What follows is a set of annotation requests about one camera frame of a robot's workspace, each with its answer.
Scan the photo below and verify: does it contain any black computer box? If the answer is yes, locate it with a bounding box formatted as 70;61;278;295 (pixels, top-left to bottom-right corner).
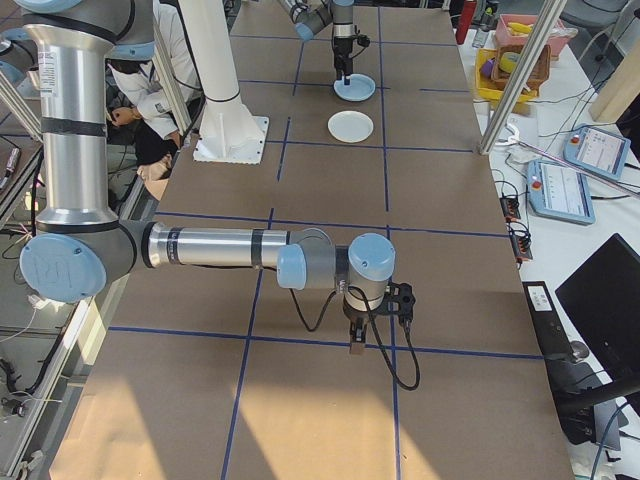
521;280;629;447

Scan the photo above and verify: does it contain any small black orange circuit board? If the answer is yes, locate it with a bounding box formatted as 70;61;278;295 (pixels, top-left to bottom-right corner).
506;223;535;265
499;192;523;222

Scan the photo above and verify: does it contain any white round plate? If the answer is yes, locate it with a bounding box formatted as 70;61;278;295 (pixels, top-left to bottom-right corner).
327;110;376;144

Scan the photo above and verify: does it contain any white plastic hook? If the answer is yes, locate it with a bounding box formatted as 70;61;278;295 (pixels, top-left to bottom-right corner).
497;121;524;150

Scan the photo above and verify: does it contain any grey office chair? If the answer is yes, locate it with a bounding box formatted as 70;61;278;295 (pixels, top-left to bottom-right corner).
558;0;629;32

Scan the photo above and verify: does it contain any light blue round plate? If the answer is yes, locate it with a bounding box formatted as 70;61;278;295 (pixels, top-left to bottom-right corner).
333;73;377;104

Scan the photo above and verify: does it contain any brown wicker basket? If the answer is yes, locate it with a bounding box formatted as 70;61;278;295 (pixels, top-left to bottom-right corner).
491;43;553;97

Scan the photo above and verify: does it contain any pink plastic basket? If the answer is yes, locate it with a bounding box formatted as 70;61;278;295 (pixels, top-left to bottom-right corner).
493;13;581;54

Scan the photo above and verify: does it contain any light blue teach pendant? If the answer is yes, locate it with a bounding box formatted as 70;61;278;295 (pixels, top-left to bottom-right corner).
561;124;633;182
525;158;598;226

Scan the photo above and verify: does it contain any person in white coat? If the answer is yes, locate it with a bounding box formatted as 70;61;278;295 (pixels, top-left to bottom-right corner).
106;0;204;167

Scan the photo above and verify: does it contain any blue cable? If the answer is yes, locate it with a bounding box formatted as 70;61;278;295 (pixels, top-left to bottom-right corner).
588;399;629;480

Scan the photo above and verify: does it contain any light wooden beam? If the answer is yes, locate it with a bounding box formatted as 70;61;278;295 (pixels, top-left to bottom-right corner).
591;0;640;124

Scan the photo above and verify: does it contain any tall aluminium profile post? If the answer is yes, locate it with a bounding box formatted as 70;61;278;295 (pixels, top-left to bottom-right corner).
475;0;570;157

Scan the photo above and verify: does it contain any brown handled tool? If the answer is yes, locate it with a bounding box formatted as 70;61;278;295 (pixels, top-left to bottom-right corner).
0;146;22;192

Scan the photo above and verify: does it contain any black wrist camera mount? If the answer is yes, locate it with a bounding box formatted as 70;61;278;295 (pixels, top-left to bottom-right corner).
386;281;417;331

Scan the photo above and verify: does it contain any dark drink bottle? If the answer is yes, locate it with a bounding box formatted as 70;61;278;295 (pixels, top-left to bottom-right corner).
472;0;499;49

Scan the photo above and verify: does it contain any white pedestal with square plate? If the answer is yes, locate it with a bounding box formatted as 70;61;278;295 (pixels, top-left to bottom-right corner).
175;0;271;165

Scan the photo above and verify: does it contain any aluminium table edge rail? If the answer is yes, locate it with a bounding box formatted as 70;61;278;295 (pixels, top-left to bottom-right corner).
0;287;132;479

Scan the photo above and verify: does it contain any yellow plastic bin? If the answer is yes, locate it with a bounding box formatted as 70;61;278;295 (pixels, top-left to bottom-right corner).
473;47;540;105

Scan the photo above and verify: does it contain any black monitor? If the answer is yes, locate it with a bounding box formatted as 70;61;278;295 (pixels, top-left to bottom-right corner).
554;232;640;384

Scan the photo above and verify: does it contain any black camera cable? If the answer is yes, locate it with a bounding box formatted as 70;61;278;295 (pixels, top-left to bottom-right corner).
367;299;422;392

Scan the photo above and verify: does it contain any black cable bundle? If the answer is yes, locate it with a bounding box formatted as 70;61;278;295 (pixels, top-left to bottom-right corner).
0;324;69;419

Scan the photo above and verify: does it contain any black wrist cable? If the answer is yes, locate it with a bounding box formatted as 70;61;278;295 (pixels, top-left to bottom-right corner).
288;285;335;334
350;32;372;62

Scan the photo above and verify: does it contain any thin pink rod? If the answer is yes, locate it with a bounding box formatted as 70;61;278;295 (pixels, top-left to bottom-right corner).
517;140;640;195

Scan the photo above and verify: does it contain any slanted aluminium frame bar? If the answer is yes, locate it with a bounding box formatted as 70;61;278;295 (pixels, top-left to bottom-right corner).
151;19;195;147
0;74;44;145

